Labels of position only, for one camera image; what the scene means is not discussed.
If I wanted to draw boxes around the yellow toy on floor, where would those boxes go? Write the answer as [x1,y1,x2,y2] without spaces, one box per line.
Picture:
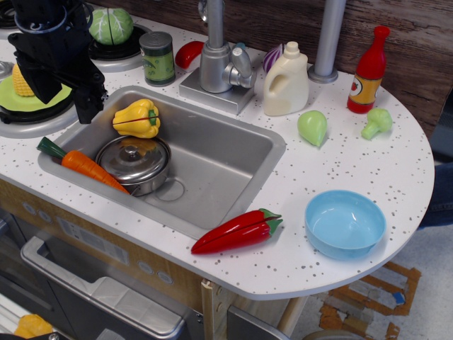
[13,314,53,339]

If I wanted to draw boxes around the purple toy onion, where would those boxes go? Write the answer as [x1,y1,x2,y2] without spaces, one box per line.
[262,44,285,73]

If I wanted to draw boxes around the silver toy sink basin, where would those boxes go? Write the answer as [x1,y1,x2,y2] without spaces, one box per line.
[38,86,286,239]

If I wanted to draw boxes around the red toy chili pepper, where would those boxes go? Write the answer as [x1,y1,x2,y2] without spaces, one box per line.
[191,208,282,254]

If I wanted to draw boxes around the green toy cabbage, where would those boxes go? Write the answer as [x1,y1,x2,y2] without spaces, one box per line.
[89,8,134,46]

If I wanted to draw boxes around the orange toy carrot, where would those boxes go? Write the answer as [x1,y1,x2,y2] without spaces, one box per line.
[37,137,130,194]

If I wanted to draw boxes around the silver vertical pole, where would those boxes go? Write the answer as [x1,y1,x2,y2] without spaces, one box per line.
[308,0,346,84]

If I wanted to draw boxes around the back right stove burner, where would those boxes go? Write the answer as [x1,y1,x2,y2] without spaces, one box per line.
[88,24,151,73]

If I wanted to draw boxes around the silver stove knob left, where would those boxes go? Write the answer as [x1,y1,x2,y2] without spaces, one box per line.
[0,61,14,81]

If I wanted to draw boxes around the front left stove burner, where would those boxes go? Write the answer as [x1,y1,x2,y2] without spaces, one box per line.
[0,76,81,139]

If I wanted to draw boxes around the light green plate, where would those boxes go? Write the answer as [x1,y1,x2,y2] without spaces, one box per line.
[0,76,72,112]

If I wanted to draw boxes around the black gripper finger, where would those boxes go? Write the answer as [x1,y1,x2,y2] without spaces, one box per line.
[73,86,107,124]

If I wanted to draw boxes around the stove burner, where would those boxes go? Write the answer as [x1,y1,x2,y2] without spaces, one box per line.
[88,24,151,73]
[0,0,20,40]
[0,76,81,139]

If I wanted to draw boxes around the light blue plastic bowl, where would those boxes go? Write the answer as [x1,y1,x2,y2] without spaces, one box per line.
[305,190,386,260]

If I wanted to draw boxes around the yellow toy bell pepper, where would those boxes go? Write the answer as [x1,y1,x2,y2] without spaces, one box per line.
[113,98,161,139]

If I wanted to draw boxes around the yellow toy corn cob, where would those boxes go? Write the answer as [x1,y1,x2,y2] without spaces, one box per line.
[12,64,35,97]

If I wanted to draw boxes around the red toy tomato slice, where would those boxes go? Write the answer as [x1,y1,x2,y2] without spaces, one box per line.
[175,41,204,72]

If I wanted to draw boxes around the toy oven door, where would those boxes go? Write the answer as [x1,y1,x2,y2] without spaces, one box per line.
[21,237,190,339]

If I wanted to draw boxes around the steel pot with lid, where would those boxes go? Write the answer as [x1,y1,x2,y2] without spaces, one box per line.
[96,136,171,196]

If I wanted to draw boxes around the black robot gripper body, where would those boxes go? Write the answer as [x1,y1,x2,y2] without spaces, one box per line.
[8,1,106,105]

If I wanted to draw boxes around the green toy broccoli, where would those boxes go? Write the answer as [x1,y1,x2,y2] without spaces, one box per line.
[361,108,393,140]

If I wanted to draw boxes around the silver toy faucet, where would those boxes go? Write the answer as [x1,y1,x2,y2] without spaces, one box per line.
[179,0,256,115]

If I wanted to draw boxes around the green toy pear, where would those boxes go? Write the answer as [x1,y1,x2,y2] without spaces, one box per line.
[297,110,328,147]

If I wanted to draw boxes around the green toy tin can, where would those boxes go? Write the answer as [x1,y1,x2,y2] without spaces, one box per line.
[139,31,176,86]

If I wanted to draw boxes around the back left stove burner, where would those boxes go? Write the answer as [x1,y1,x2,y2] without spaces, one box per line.
[0,0,20,40]

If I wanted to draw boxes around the red toy ketchup bottle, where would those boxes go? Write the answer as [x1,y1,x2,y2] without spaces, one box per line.
[347,25,390,114]

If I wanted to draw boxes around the cream toy detergent bottle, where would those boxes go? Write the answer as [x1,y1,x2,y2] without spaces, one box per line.
[263,41,309,116]

